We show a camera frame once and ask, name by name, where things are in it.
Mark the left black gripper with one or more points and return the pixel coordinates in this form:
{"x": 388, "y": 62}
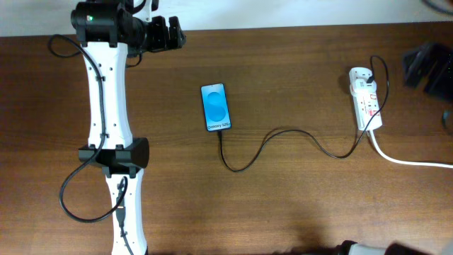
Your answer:
{"x": 162, "y": 42}

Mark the blue Samsung Galaxy smartphone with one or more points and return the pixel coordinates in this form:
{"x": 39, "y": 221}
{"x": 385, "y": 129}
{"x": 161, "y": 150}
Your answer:
{"x": 215, "y": 106}

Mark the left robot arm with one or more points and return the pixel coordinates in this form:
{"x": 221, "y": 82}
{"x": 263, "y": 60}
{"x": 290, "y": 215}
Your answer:
{"x": 109, "y": 32}

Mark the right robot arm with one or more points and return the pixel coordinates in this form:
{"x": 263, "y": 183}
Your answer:
{"x": 432, "y": 61}

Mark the white USB charger adapter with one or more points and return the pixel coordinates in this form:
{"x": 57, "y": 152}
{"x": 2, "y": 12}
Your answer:
{"x": 362, "y": 86}

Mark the white power strip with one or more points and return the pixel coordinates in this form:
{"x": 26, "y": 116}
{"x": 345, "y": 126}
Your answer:
{"x": 366, "y": 105}

